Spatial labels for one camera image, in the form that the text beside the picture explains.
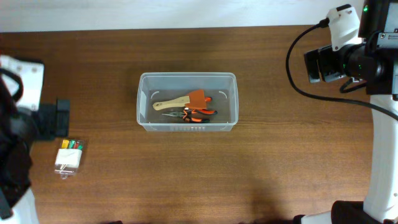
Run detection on colourful bit set pack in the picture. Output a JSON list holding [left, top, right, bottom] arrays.
[[54, 139, 85, 179]]

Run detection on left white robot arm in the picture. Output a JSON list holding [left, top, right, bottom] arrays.
[[1, 69, 70, 223]]

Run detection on red black cutting pliers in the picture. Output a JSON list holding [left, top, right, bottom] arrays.
[[185, 108, 218, 115]]

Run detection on orange black long-nose pliers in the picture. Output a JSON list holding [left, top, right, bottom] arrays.
[[162, 109, 210, 123]]

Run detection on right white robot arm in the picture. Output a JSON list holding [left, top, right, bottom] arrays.
[[293, 0, 397, 224]]

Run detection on orange scraper wooden handle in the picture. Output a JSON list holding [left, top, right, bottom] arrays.
[[152, 90, 207, 111]]

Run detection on orange socket bit rail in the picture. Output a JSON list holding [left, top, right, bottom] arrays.
[[170, 126, 205, 132]]

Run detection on clear plastic container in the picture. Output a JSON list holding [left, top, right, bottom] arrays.
[[136, 72, 239, 132]]

